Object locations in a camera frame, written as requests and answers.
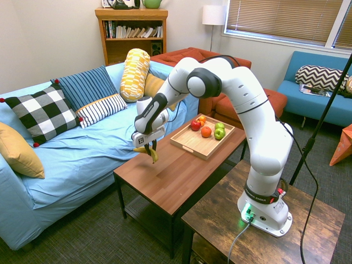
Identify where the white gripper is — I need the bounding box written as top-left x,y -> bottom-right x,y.
131,125 -> 166,156

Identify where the yellow banana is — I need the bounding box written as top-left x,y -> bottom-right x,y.
133,146 -> 160,164

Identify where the wooden serving tray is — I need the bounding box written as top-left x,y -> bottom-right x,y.
169,114 -> 236,161

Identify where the wood top coffee table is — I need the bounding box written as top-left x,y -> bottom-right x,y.
113,120 -> 250,259

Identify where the mustard striped pillow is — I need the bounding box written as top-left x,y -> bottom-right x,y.
144,73 -> 177,111

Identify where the white navy striped pillow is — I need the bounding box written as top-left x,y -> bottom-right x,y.
75,93 -> 128,129

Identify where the light blue sofa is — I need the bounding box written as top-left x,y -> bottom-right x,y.
0,60 -> 200,251

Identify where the yellow white bolster pillow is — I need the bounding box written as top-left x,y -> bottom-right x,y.
119,48 -> 151,103

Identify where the blue striped pillow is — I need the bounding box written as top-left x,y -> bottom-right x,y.
50,65 -> 119,112

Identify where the orange armchair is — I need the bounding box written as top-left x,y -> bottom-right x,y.
150,47 -> 252,119

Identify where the rustic dark wood side table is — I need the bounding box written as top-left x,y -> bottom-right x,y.
180,160 -> 346,264

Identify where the small black speaker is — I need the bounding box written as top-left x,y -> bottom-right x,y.
151,41 -> 163,57

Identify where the wooden bookshelf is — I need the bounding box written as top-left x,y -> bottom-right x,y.
95,7 -> 169,67

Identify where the black white checkered pillow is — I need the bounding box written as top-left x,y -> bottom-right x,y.
0,79 -> 83,148

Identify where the row of books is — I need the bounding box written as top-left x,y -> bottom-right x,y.
103,20 -> 164,39

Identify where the plain mustard yellow pillow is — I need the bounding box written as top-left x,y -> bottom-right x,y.
0,122 -> 46,179

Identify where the orange ottoman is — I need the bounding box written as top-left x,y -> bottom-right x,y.
214,87 -> 288,130

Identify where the green teapot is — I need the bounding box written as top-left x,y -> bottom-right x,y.
141,0 -> 166,9

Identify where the white shade floor lamp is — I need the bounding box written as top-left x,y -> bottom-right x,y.
202,4 -> 227,52

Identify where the blue couch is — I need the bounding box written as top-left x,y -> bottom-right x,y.
277,51 -> 352,128

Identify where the black tripod stand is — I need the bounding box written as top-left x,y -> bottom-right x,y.
288,53 -> 352,186

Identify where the magazine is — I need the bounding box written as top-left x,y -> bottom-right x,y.
299,84 -> 331,97

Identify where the black white chevron bolster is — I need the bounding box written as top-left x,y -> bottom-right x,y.
295,64 -> 349,93

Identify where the wide wooden window blind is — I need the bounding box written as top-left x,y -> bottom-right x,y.
228,0 -> 344,47

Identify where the orange paper star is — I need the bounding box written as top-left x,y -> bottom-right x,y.
329,126 -> 352,167

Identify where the narrow wooden window blind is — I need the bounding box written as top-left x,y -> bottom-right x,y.
334,0 -> 352,50

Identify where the grey cable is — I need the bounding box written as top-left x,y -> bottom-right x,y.
227,217 -> 254,264

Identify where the black cable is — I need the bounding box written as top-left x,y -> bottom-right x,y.
197,54 -> 320,264

